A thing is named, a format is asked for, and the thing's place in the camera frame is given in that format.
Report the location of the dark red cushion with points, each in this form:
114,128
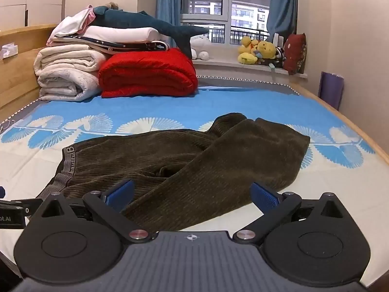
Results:
294,53

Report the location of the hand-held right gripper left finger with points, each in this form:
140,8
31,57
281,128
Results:
121,193

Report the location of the white seal plush toy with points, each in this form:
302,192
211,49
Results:
200,47

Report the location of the white framed window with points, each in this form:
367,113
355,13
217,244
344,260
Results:
218,6

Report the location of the brown plush toy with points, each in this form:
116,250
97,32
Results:
111,5

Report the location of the blue white printed bed sheet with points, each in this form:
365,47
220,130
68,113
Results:
152,106

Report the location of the wooden bed frame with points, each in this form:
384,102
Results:
18,64

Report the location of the white folded blanket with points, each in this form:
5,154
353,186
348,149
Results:
121,33

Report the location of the yellow bear plush toy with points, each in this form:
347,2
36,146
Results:
267,50

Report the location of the dark star print blanket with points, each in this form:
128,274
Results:
127,46

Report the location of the white pink folded cloth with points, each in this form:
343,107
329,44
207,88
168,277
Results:
74,21

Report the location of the red folded blanket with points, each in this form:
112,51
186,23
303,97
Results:
149,71

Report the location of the white tissue pack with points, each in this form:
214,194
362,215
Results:
8,50

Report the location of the blue shark plush toy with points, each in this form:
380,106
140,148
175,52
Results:
158,24

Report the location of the blue curtain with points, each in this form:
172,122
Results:
281,4
168,3

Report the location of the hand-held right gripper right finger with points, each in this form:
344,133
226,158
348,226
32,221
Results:
264,197

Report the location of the cream folded quilt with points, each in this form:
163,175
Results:
65,73

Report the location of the white wardrobe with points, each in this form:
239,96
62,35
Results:
30,0

